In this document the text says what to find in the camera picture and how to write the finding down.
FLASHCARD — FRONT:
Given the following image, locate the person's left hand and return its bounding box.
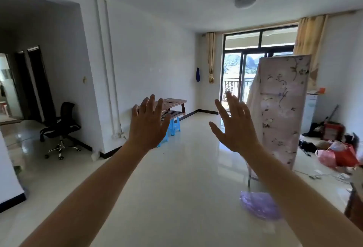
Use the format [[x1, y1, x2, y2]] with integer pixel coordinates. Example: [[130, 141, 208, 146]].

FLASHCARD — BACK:
[[127, 94, 172, 154]]

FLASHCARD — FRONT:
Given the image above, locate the person's right hand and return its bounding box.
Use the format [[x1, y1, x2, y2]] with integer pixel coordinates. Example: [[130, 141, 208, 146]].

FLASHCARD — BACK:
[[209, 91, 261, 154]]

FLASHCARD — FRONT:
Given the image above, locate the person's right forearm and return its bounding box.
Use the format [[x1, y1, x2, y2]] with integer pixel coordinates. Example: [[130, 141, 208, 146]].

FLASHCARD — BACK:
[[242, 143, 363, 247]]

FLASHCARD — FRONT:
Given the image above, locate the person's left forearm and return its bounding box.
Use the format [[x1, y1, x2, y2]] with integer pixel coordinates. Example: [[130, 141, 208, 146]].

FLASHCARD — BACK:
[[18, 139, 149, 247]]

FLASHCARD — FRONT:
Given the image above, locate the blue plastic stool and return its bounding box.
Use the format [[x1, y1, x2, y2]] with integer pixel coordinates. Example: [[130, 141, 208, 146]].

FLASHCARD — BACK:
[[157, 129, 170, 148], [169, 117, 181, 136]]

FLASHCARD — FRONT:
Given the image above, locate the brown wooden table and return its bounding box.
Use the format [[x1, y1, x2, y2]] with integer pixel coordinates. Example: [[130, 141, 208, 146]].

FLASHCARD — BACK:
[[137, 98, 188, 123]]

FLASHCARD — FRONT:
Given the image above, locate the balcony railing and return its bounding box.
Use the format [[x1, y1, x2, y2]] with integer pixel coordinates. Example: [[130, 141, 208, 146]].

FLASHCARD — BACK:
[[222, 78, 253, 103]]

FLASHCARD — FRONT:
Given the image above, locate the floral fabric wardrobe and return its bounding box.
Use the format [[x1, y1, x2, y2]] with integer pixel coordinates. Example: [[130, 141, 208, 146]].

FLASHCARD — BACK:
[[246, 54, 312, 188]]

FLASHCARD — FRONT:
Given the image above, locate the white appliance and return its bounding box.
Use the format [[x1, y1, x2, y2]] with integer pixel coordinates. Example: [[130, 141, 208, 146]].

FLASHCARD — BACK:
[[300, 92, 318, 134]]

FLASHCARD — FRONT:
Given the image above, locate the black bag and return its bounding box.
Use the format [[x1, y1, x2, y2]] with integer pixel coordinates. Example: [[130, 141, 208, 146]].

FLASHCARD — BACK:
[[302, 123, 325, 138]]

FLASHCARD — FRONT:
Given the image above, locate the purple plastic bag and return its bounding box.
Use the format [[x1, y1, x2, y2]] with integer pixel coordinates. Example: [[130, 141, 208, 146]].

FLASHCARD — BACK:
[[240, 190, 281, 221]]

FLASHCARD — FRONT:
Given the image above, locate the beige curtain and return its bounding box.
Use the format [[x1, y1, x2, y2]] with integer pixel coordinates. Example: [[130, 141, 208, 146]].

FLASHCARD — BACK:
[[206, 32, 216, 84], [293, 14, 329, 90]]

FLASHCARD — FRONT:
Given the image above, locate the black-framed glass balcony door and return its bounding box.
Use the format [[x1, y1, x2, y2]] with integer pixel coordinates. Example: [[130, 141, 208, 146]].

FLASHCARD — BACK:
[[220, 25, 298, 111]]

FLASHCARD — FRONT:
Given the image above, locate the black office chair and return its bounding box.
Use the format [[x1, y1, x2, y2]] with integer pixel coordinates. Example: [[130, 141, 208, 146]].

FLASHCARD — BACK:
[[39, 102, 82, 160]]

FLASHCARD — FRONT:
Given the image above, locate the pink plastic bag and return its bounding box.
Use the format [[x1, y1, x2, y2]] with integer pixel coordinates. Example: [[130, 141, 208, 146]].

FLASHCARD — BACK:
[[315, 149, 337, 168]]

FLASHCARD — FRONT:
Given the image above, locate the red heater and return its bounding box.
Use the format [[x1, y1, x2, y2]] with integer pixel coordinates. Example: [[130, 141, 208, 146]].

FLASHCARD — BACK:
[[323, 122, 345, 142]]

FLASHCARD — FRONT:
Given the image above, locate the red bag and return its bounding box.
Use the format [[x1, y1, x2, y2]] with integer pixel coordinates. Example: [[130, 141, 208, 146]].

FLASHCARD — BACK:
[[329, 143, 359, 167]]

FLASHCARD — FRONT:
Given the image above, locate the dark wooden door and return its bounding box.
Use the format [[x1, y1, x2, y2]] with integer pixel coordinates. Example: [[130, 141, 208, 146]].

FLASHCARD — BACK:
[[27, 46, 56, 123], [14, 51, 32, 120]]

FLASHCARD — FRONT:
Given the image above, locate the round white ceiling lamp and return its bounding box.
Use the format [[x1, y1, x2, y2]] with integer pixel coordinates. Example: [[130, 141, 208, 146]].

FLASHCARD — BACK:
[[234, 0, 257, 9]]

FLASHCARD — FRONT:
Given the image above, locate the white wall conduit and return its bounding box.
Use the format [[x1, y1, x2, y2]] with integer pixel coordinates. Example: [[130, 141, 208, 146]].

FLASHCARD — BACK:
[[95, 0, 127, 140]]

